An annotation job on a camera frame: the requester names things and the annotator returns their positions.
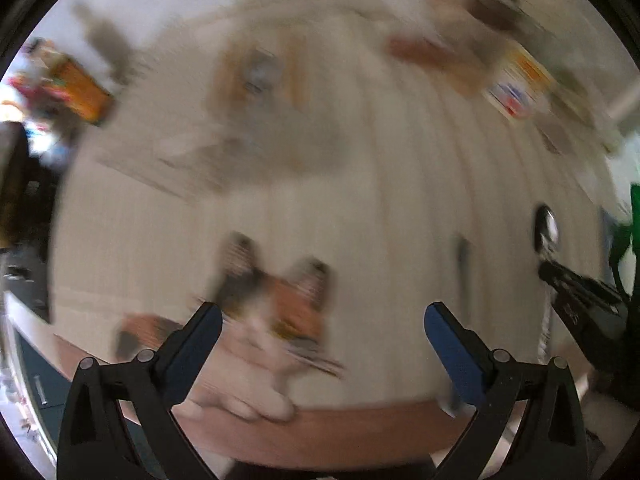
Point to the clear plastic utensil container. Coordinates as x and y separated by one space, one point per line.
225 127

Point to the small yellow white carton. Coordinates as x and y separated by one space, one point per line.
520 85

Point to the black gas stove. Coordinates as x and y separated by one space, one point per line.
15 190

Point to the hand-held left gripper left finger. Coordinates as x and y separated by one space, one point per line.
197 355

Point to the orange box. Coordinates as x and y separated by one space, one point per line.
82 92

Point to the striped cat print tablecloth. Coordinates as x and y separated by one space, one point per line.
400 185

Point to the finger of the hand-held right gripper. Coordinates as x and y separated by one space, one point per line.
575 282

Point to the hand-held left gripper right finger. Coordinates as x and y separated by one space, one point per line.
450 355

